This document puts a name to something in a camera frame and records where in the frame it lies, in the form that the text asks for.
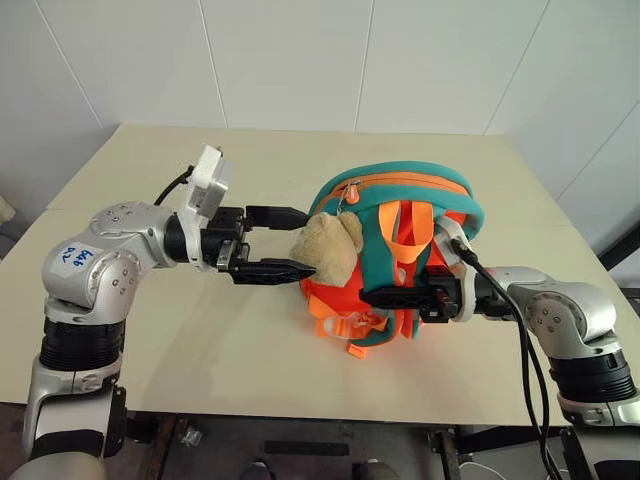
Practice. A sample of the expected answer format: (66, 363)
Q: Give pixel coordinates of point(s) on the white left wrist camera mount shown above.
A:
(207, 175)

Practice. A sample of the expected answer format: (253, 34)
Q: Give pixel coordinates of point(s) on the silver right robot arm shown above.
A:
(565, 310)

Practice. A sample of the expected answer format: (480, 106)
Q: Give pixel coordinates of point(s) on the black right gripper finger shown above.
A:
(395, 296)

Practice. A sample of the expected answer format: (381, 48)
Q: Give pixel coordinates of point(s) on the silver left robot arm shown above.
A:
(127, 235)

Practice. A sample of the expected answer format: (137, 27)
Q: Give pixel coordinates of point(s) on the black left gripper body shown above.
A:
(226, 239)

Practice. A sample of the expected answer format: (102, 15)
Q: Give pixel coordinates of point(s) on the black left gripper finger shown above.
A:
(270, 272)
(275, 216)

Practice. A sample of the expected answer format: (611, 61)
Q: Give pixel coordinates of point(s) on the beige plush bear toy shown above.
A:
(327, 250)

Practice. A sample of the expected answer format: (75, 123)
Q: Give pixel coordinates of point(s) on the clear plastic wrapper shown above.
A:
(191, 437)

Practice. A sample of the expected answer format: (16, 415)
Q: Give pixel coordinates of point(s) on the rusty metal table leg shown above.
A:
(157, 445)

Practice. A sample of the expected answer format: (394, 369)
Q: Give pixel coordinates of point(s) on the beige fluffy object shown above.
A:
(6, 210)

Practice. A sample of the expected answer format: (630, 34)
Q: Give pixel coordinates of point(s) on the black metal table frame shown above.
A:
(500, 442)

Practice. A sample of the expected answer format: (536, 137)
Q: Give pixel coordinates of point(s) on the dark rounded shape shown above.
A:
(255, 471)
(374, 471)

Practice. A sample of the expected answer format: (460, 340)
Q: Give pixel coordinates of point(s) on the white sticker with blue writing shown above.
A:
(72, 260)

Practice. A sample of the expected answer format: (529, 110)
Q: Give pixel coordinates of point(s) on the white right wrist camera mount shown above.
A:
(462, 250)

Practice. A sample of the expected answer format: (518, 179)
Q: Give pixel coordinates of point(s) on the black flat bar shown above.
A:
(305, 447)

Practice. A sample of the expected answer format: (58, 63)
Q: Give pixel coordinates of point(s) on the orange and teal backpack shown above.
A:
(400, 225)

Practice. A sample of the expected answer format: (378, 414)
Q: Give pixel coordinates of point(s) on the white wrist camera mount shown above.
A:
(207, 175)
(462, 250)

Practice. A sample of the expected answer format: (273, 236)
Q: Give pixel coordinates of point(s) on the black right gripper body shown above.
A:
(440, 300)

